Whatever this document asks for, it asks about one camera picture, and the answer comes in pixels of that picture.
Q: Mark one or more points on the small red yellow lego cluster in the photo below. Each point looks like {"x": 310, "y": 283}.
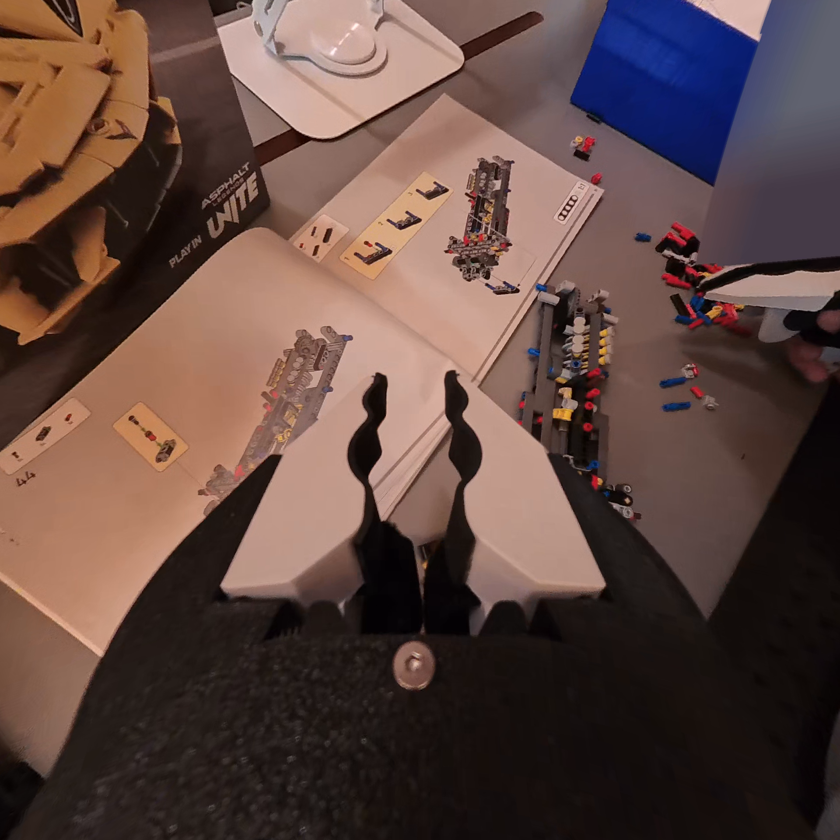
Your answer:
{"x": 583, "y": 148}

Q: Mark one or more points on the pile of mixed lego pieces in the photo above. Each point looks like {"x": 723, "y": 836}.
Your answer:
{"x": 682, "y": 262}

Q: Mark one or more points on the person's right hand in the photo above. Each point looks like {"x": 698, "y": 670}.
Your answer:
{"x": 810, "y": 361}

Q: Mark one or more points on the long lego chassis assembly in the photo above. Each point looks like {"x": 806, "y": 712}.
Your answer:
{"x": 571, "y": 407}

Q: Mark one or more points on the thick open lego instruction booklet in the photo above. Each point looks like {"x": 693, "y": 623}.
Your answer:
{"x": 197, "y": 328}

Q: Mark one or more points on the crumpled white paper bag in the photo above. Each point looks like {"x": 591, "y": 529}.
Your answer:
{"x": 722, "y": 16}

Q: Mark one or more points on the black perforated panel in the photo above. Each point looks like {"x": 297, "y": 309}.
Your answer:
{"x": 787, "y": 590}

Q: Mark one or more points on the blue plastic bin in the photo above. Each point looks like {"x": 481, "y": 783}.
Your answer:
{"x": 656, "y": 85}

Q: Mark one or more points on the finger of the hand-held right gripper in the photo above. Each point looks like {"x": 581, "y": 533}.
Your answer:
{"x": 787, "y": 292}
{"x": 774, "y": 270}

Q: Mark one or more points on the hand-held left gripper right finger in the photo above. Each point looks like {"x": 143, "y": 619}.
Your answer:
{"x": 531, "y": 525}

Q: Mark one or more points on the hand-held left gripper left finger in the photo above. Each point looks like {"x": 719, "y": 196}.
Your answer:
{"x": 295, "y": 525}

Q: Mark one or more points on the lego box with yellow car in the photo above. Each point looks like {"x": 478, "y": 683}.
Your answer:
{"x": 131, "y": 229}

